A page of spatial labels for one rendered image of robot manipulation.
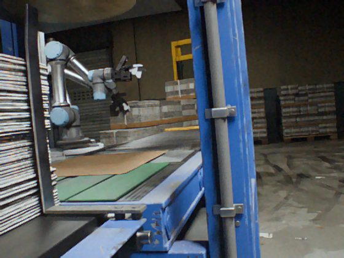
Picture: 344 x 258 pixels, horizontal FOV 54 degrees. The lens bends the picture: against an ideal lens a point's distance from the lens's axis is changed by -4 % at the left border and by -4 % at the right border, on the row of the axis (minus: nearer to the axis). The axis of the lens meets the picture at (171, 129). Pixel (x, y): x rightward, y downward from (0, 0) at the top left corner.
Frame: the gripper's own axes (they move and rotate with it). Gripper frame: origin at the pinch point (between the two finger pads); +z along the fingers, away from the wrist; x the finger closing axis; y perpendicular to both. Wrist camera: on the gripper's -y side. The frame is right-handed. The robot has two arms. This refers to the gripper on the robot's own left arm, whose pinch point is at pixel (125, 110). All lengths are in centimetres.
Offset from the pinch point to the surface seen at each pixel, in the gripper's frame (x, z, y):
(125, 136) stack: 11.2, 9.6, 25.5
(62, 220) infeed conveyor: 158, -89, 192
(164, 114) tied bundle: 14.4, 26.1, -31.9
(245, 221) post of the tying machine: 179, -74, 177
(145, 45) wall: -387, 130, -611
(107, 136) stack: -8.9, 9.0, 24.9
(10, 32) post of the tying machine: 75, -109, 122
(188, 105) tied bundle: 18, 42, -73
